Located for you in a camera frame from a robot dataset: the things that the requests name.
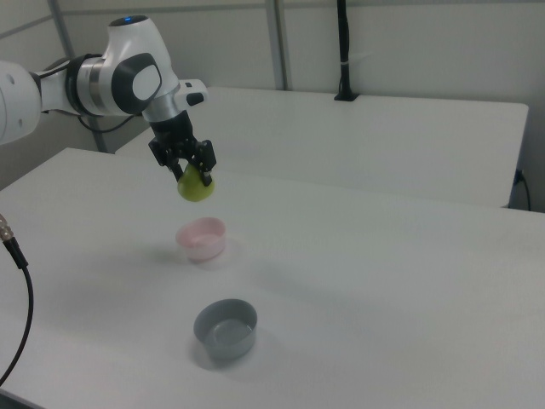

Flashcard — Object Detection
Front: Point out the black cable on robot arm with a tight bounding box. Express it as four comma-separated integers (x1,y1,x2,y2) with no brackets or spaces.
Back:
77,112,141,134

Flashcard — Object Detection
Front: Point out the green pear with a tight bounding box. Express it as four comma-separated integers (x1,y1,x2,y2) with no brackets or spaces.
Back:
175,164,215,204

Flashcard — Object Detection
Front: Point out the black pole with clamp base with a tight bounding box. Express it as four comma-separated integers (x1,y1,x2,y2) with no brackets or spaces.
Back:
333,0,359,102

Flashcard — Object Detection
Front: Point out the black cable with metal connector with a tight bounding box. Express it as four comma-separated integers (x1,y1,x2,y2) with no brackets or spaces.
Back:
0,211,36,387

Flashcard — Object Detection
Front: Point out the white side table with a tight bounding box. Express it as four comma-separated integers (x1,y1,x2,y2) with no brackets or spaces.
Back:
113,86,531,210

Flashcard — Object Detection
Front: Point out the pink bowl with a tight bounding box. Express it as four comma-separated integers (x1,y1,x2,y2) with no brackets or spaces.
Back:
175,216,227,263

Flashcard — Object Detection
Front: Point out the grey bowl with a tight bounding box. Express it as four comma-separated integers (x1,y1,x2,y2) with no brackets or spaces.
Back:
192,297,260,360

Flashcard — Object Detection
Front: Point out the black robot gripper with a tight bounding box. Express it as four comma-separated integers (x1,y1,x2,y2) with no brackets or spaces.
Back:
147,110,218,187

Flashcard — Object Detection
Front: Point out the black cable on side table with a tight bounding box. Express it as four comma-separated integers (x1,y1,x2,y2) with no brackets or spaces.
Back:
512,169,532,211

